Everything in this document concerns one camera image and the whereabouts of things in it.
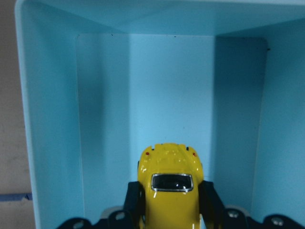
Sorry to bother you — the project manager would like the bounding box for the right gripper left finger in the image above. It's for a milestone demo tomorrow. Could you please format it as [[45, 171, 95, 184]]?
[[123, 181, 145, 229]]

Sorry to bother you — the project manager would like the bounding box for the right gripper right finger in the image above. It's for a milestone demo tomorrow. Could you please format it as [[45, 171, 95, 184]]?
[[199, 180, 224, 229]]

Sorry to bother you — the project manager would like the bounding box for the yellow beetle toy car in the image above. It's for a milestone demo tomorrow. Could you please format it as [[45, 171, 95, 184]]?
[[137, 143, 203, 229]]

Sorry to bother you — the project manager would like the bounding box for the light blue plastic bin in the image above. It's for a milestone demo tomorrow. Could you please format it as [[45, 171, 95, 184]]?
[[15, 0, 305, 229]]

